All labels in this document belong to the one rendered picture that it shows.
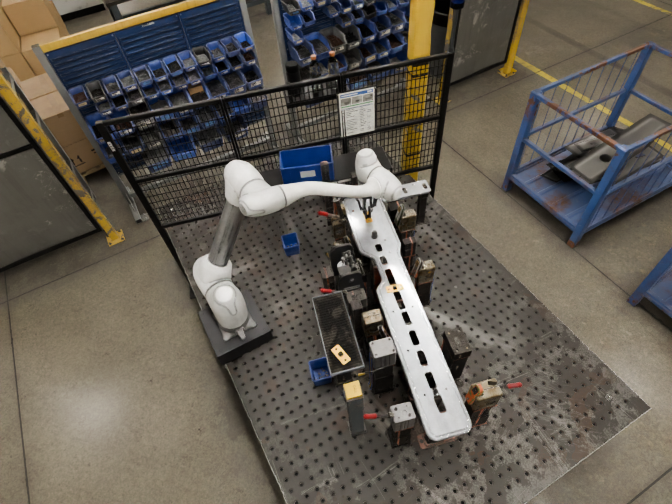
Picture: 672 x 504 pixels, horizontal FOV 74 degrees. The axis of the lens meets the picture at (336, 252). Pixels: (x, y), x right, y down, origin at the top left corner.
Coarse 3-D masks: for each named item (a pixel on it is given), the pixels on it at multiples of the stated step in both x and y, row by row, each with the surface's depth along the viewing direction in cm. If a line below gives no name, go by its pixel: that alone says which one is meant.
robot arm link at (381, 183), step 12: (384, 168) 207; (372, 180) 200; (384, 180) 199; (396, 180) 200; (288, 192) 189; (300, 192) 193; (312, 192) 196; (324, 192) 197; (336, 192) 197; (348, 192) 197; (360, 192) 197; (372, 192) 199; (384, 192) 200; (396, 192) 199; (288, 204) 192
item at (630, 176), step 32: (640, 64) 352; (544, 96) 310; (608, 96) 367; (640, 96) 365; (544, 128) 351; (608, 128) 366; (640, 128) 346; (512, 160) 362; (544, 160) 383; (576, 160) 329; (608, 160) 352; (640, 160) 334; (544, 192) 359; (576, 192) 357; (608, 192) 302; (640, 192) 353; (576, 224) 334
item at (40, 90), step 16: (0, 64) 376; (16, 80) 417; (32, 80) 414; (48, 80) 413; (32, 96) 397; (48, 96) 395; (48, 112) 379; (64, 112) 379; (64, 128) 386; (80, 128) 394; (64, 144) 395; (80, 144) 403; (80, 160) 412; (96, 160) 421
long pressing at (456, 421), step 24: (360, 216) 245; (384, 216) 244; (360, 240) 235; (384, 240) 234; (384, 288) 215; (408, 288) 214; (384, 312) 207; (408, 312) 206; (408, 336) 199; (432, 336) 198; (408, 360) 192; (432, 360) 191; (408, 384) 186; (432, 408) 179; (456, 408) 178; (432, 432) 173; (456, 432) 173
